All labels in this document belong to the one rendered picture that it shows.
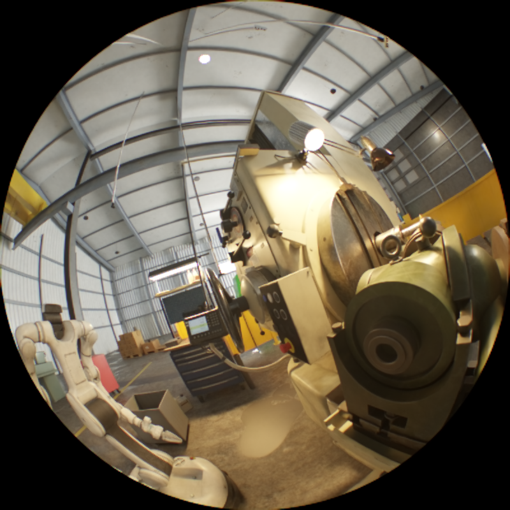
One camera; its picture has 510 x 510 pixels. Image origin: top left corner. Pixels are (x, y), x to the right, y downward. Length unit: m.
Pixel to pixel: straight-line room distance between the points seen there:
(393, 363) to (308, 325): 0.25
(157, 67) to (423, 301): 7.25
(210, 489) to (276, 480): 0.47
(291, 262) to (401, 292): 0.39
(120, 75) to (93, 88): 1.07
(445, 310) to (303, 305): 0.31
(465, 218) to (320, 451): 2.83
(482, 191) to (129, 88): 8.81
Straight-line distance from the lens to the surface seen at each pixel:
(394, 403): 0.31
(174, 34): 6.88
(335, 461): 1.45
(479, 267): 0.28
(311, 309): 0.41
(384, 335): 0.22
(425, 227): 0.26
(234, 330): 0.50
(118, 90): 7.56
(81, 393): 1.01
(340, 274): 0.50
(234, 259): 0.92
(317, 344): 0.44
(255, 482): 1.54
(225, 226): 0.79
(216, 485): 1.26
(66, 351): 0.97
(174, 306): 2.67
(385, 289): 0.21
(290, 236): 0.49
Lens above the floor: 1.36
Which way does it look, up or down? 10 degrees up
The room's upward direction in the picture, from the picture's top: 22 degrees counter-clockwise
